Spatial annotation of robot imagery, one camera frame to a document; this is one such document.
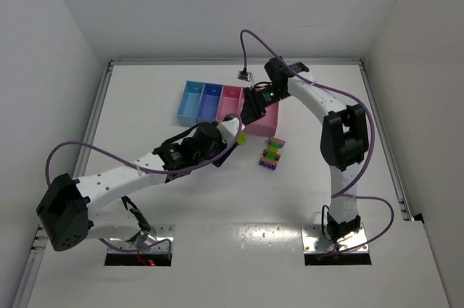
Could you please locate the lime green square lego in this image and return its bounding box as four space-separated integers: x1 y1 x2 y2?
237 132 247 146

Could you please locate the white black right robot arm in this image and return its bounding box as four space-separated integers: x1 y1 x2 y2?
241 57 369 242

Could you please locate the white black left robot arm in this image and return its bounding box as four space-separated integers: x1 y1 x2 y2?
36 115 245 253

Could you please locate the small pink bin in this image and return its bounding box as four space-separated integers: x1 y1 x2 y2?
216 86 242 122

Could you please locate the large pink bin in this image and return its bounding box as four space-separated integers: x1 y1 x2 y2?
239 88 279 137

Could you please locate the dark blue bin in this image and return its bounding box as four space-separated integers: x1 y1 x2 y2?
196 83 223 123

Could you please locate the light blue bin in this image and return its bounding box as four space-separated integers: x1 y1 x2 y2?
177 80 204 127

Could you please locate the lego stack on table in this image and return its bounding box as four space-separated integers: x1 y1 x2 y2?
259 137 286 170

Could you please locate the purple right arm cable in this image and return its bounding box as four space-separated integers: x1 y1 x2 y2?
239 29 396 259

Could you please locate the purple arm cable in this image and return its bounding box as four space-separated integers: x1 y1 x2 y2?
43 114 243 253
239 29 396 259

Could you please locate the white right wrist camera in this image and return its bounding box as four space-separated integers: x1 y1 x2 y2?
237 70 253 83

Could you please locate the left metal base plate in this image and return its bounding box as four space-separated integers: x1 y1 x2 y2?
103 224 175 257

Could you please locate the metal base plate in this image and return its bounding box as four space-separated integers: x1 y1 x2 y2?
103 224 175 257
301 222 370 255

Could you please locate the aluminium frame rail right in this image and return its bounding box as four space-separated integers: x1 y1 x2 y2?
359 60 414 221

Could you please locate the aluminium frame rail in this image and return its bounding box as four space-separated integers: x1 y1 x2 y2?
14 60 114 308
359 60 414 221

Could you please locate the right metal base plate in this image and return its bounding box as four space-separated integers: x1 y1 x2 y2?
301 222 370 255

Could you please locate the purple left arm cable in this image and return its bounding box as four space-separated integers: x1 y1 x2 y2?
43 114 243 253

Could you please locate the aluminium frame rail left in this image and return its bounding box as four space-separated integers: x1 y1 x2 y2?
14 60 114 308

